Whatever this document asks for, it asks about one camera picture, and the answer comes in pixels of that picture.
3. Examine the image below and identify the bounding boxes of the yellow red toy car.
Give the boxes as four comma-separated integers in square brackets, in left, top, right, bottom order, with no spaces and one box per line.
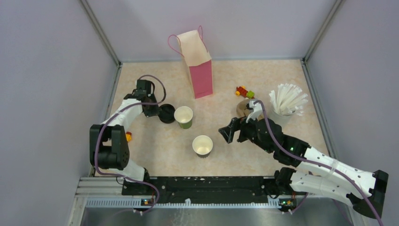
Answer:
[126,132,132,143]

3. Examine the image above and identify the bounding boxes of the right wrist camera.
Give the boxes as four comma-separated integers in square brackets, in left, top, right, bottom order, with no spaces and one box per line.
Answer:
[246,99,263,122]

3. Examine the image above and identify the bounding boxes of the pink paper bag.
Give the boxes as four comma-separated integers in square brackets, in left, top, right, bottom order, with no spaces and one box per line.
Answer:
[168,25,213,99]

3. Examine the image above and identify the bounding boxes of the brown pulp cup carrier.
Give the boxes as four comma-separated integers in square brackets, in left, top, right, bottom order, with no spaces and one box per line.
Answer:
[236,99,251,118]

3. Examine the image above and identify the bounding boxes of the white cup of straws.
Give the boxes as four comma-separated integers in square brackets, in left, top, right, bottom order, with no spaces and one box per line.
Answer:
[268,83,308,128]

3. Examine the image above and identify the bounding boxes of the green paper cup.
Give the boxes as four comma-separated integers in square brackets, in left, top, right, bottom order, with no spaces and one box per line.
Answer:
[174,106,193,129]

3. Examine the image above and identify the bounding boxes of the black cup lid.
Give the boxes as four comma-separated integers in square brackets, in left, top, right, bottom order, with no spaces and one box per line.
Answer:
[158,104,175,124]

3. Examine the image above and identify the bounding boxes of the red yellow green toy blocks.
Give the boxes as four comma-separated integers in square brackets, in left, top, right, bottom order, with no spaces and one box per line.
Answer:
[235,86,255,99]

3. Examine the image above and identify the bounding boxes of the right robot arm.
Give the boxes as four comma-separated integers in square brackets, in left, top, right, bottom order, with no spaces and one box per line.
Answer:
[218,117,389,219]

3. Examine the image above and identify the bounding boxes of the black paper cup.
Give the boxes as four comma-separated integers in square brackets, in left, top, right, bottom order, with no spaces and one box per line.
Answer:
[192,135,213,158]

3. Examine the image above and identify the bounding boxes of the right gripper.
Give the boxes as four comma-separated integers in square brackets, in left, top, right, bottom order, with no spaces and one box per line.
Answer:
[219,111,273,153]

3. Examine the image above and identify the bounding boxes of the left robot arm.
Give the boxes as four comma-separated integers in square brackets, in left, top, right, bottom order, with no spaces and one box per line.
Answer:
[89,79,160,195]

